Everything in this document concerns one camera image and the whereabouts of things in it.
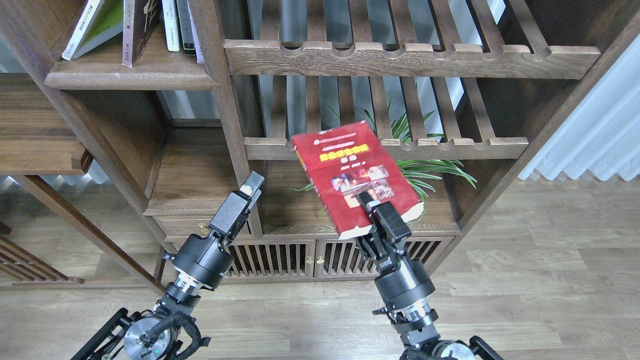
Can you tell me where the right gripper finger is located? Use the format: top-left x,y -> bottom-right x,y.
355,193 -> 377,214

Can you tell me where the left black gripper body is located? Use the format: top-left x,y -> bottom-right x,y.
166,190 -> 253,306

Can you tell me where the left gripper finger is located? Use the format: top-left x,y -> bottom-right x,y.
240,171 -> 265,198

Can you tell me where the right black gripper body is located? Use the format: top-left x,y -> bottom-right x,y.
356,202 -> 437,323

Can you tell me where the red book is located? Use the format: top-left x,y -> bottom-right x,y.
291,121 -> 425,240

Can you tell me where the dark maroon book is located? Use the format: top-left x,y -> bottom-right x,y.
122,0 -> 161,68

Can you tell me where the yellow green book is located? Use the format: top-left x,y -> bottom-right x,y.
61,0 -> 124,60

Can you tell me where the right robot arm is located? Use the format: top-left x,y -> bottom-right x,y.
356,192 -> 501,360

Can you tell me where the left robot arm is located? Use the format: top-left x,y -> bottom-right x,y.
74,172 -> 265,360

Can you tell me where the green spider plant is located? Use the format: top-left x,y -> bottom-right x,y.
287,108 -> 478,201

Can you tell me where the dark wooden bookshelf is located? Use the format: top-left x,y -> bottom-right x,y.
1,0 -> 639,271

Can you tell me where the thin white upright book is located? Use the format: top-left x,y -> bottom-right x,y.
187,0 -> 205,64

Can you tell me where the dark green upright book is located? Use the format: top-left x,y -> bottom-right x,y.
176,0 -> 195,56

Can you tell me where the wooden slatted chair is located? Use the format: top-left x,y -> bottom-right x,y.
0,222 -> 85,286

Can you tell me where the wooden side table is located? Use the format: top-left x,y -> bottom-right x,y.
0,73 -> 165,295

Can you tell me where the white curtain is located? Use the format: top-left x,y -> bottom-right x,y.
518,38 -> 640,182

